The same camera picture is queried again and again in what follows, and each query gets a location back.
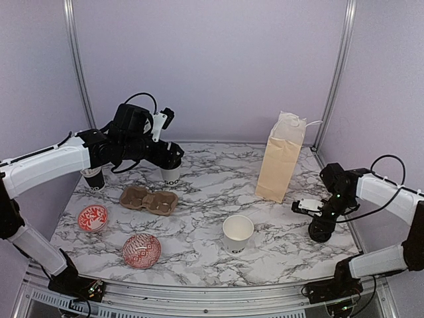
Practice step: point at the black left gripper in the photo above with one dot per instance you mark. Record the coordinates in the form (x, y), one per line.
(170, 158)

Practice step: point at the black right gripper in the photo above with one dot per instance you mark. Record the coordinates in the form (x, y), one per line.
(331, 222)

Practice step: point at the white paper coffee cup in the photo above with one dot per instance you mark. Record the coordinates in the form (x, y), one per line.
(171, 177)

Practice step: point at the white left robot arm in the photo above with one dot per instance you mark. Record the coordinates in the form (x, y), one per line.
(84, 150)

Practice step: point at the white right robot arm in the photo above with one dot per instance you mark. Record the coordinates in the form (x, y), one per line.
(404, 203)

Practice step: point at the brown cardboard cup carrier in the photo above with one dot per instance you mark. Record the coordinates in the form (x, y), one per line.
(162, 203)

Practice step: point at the brown paper bag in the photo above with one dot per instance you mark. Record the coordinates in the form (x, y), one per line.
(280, 157)

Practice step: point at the black cup with straws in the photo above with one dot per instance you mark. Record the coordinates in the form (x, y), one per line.
(94, 178)

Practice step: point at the red geometric pattern bowl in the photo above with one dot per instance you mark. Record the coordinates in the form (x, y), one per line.
(142, 251)

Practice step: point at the red floral pattern bowl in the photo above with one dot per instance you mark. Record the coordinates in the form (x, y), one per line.
(93, 218)

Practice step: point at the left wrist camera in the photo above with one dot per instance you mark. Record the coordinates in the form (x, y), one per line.
(161, 121)

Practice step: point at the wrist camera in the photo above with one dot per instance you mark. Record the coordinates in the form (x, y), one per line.
(161, 121)
(311, 207)

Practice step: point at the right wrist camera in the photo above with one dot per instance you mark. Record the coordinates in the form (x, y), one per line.
(311, 207)

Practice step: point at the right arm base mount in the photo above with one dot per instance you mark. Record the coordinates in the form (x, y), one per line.
(331, 289)

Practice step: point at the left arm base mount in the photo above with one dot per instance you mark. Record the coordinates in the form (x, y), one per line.
(79, 287)

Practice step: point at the right aluminium frame post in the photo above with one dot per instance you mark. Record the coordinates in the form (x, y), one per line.
(342, 57)

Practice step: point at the aluminium frame post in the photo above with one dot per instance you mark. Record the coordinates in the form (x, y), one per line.
(342, 57)
(71, 29)

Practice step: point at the left aluminium frame post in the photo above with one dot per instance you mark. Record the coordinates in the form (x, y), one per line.
(71, 29)

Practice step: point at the front aluminium rail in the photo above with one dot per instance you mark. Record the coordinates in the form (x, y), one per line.
(124, 299)

